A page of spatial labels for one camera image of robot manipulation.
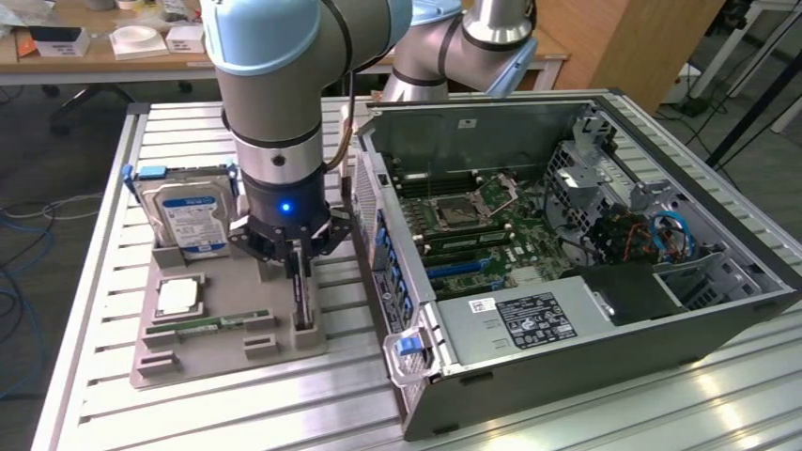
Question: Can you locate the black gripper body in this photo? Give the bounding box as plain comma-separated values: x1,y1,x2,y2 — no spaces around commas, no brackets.
240,167,335,241

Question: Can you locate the green graphics card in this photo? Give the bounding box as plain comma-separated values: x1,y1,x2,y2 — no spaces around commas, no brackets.
284,243,316,333

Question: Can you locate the hard disk in blue caddy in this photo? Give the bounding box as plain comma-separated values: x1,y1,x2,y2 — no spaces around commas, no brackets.
120,161,244,260

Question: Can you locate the grey parts rack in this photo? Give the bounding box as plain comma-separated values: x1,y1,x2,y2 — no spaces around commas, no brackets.
130,229,333,391

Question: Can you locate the silver CPU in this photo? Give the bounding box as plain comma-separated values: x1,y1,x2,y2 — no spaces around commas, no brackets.
155,280,202,315

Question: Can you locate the CPU socket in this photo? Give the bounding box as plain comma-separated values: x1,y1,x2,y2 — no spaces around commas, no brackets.
431,192,487,231

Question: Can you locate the black expansion slot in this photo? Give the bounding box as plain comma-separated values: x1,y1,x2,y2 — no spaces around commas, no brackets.
423,250,497,269

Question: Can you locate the blue expansion slot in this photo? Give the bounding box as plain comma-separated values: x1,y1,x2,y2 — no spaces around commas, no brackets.
425,260,494,280

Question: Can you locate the metal socket cover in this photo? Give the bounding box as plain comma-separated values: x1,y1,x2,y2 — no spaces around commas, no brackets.
475,173,525,210

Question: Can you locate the grey power supply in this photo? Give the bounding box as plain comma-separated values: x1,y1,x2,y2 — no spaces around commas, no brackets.
437,276,619,377

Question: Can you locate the green motherboard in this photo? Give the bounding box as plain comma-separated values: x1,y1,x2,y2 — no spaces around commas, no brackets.
391,166,587,302

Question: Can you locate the white labelled box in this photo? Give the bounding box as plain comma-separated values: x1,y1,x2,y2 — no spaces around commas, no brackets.
164,23,210,54

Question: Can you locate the black chair base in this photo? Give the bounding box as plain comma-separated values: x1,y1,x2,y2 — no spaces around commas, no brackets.
48,84,136,136

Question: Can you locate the metal drive cage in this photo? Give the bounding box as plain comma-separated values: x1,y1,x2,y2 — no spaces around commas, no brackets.
542,138,647,236

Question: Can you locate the white square dish box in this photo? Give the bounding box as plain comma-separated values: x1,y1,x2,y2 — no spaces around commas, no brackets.
110,25,172,61

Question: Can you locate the wooden desk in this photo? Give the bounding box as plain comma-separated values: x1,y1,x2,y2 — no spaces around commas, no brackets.
0,0,571,101

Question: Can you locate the dark grey PC case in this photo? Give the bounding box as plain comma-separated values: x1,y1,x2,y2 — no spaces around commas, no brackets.
338,88,802,443

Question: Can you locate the white box with black top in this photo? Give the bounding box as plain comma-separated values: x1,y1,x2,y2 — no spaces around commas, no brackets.
28,26,92,58

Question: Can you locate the wooden cabinet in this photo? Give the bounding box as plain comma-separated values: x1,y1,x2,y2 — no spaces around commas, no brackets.
535,0,727,115

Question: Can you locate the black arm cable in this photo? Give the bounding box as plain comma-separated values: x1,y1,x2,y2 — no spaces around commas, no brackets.
322,8,417,173

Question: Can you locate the blue floor cable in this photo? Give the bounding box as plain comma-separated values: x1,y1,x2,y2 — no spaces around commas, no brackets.
0,201,59,400

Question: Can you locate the blue wire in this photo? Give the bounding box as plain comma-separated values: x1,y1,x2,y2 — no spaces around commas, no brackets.
647,210,697,259

